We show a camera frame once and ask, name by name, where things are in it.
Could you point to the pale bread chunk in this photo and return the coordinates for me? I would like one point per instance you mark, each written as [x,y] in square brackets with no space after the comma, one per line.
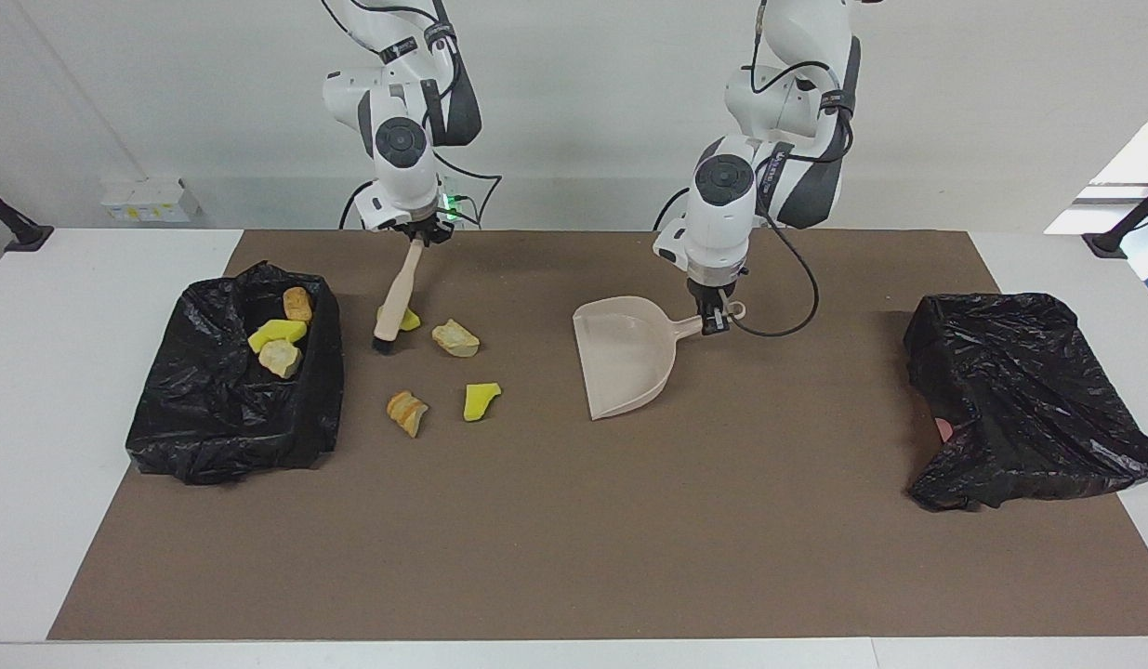
[455,339]

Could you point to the brown waffle bread roll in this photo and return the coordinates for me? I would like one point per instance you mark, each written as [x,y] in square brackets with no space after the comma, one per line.
[297,303]

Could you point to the yellow sponge chunk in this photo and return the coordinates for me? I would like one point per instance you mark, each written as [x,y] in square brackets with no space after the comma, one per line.
[276,333]
[411,321]

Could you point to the beige plastic dustpan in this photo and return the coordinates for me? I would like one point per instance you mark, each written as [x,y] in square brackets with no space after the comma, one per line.
[629,362]

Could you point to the yellow sponge wedge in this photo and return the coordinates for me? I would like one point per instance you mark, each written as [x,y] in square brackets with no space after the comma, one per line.
[481,400]

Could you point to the white power outlet box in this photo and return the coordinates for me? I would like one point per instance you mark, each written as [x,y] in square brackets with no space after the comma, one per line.
[146,200]

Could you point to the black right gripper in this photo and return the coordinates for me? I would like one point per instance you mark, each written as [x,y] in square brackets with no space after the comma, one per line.
[420,226]

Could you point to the beige hand brush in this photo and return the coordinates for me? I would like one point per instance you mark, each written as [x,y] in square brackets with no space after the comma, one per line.
[399,297]

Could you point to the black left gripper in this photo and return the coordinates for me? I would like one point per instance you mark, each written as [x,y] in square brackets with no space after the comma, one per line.
[718,286]

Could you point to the black bag bin, pink spot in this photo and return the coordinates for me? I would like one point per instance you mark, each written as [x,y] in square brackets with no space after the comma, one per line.
[1020,400]

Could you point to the striped croissant piece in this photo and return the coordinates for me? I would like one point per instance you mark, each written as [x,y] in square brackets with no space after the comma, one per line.
[281,359]
[406,412]

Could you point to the brown table mat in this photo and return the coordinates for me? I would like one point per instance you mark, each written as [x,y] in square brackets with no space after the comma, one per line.
[443,557]

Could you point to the black stand foot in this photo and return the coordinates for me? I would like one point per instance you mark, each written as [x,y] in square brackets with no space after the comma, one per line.
[16,228]
[1122,232]

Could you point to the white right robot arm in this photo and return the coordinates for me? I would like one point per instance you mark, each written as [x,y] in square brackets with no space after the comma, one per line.
[406,167]

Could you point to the white striped board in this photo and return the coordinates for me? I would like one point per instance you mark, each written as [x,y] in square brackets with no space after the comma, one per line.
[1127,177]

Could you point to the black bag lined bin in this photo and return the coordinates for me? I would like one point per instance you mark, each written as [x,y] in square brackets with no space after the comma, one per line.
[211,418]

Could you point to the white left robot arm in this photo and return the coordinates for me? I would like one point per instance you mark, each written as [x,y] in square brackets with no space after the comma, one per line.
[787,102]

